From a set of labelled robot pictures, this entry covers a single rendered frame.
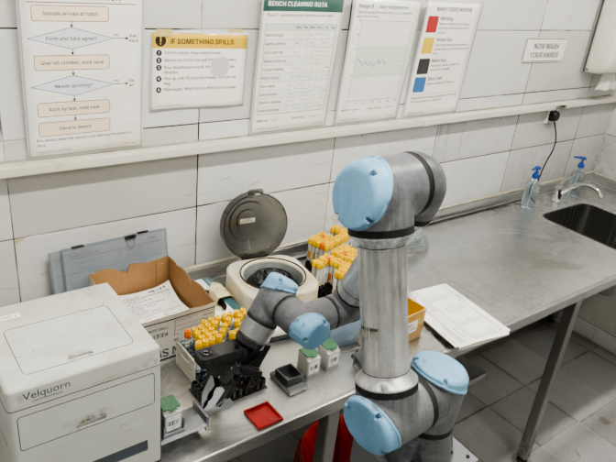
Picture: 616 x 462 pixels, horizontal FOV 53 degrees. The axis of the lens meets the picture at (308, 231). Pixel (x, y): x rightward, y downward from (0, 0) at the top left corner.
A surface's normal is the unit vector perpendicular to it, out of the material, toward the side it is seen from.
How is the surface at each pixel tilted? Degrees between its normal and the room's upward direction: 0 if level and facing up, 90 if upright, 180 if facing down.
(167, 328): 92
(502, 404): 0
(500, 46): 90
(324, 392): 0
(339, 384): 0
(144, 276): 87
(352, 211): 81
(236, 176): 90
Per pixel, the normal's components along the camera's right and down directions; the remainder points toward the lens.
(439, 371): 0.25, -0.90
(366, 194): -0.79, 0.05
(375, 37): 0.62, 0.45
